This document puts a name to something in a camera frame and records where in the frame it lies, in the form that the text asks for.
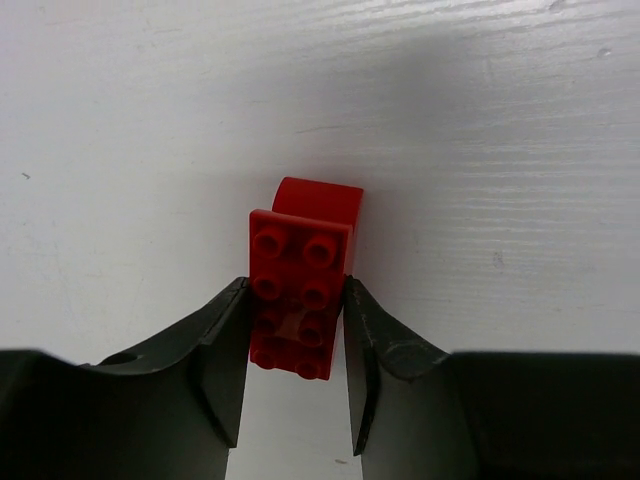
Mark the red lego plate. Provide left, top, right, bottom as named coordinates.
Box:
left=249, top=210, right=353, bottom=380

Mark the red curved lego brick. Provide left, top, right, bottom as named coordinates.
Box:
left=271, top=177, right=364, bottom=275

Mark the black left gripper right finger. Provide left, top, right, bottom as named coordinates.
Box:
left=343, top=278, right=639, bottom=479

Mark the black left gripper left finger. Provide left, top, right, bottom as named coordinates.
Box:
left=1, top=277, right=249, bottom=479

